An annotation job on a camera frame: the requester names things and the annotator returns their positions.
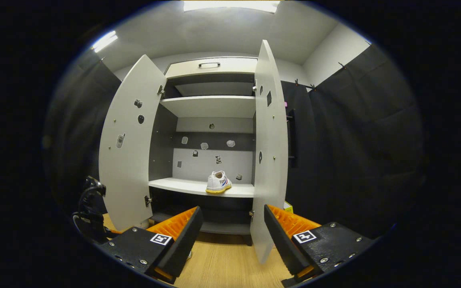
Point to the yellow book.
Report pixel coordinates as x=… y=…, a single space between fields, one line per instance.
x=288 y=208

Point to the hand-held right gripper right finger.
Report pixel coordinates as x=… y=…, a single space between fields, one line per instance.
x=284 y=244

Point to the white shoe cabinet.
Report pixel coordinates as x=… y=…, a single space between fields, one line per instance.
x=210 y=106

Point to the ceiling light panel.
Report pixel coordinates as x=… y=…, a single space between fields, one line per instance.
x=230 y=5
x=104 y=41

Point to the white shoe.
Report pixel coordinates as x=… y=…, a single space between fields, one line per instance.
x=217 y=183

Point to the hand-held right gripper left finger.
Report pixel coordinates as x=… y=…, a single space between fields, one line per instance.
x=182 y=244

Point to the white cabinet door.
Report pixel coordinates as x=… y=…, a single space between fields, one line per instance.
x=128 y=188
x=270 y=192

